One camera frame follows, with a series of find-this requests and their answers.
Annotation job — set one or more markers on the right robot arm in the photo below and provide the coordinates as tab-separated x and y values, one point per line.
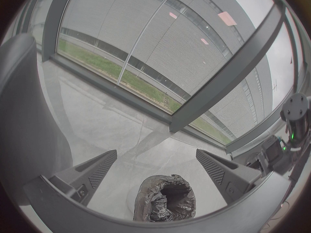
296	110

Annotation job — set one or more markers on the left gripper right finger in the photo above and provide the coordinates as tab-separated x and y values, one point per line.
233	178

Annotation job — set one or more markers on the window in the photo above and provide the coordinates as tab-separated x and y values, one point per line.
218	79

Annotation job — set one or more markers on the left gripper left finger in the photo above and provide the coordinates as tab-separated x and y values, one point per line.
80	181

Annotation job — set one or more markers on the black plastic bag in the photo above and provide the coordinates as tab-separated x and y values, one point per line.
142	200

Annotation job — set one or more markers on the black plastic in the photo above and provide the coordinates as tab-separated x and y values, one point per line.
159	210

